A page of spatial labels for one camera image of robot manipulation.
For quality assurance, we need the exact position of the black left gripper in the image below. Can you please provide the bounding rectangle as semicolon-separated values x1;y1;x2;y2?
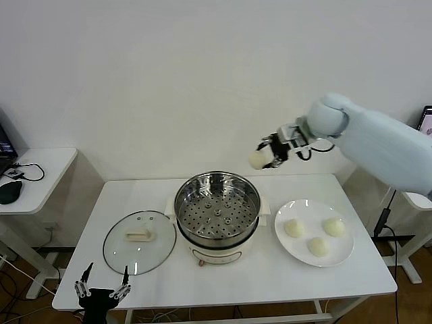
74;262;132;324

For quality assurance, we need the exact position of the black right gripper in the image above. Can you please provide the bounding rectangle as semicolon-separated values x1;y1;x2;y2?
256;133;290;169

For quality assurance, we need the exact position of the white steamed baozi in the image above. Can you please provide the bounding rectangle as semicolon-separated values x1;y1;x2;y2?
307;236;331;258
323;217;347;237
248;150;271;170
284;218;306;239

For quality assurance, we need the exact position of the glass lid with cream handle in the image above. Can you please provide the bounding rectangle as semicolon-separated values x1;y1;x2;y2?
102;209;178;277

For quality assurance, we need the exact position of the perforated steel steamer basket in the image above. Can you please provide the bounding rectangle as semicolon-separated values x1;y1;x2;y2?
165;171;271;241

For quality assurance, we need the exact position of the round white plate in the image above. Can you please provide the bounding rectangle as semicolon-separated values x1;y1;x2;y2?
273;198;355;268

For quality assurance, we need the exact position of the white side desk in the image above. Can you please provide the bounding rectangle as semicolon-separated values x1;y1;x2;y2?
0;147;106;300
340;158;432;284

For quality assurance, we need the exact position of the black computer mouse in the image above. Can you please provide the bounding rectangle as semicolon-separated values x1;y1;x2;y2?
0;180;24;205

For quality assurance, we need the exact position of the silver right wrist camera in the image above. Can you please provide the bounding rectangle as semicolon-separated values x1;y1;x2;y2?
277;124;313;153

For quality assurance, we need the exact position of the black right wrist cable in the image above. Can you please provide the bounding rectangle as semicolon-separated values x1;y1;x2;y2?
296;134;335;161

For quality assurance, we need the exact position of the white cable bundle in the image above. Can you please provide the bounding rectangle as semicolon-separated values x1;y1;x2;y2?
148;310;178;324

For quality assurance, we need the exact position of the white floor cable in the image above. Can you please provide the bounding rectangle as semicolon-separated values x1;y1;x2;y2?
0;254;58;297

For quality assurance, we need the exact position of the black floor cable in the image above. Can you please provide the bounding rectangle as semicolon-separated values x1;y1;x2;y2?
0;269;31;324

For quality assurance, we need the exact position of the black cable with adapter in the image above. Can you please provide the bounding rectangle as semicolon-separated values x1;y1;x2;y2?
373;188;401;324

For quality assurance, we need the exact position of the thin black looped cable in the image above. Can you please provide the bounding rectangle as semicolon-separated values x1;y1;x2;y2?
13;163;45;182

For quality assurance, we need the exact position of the white table frame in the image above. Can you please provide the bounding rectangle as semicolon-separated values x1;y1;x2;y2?
80;296;372;324

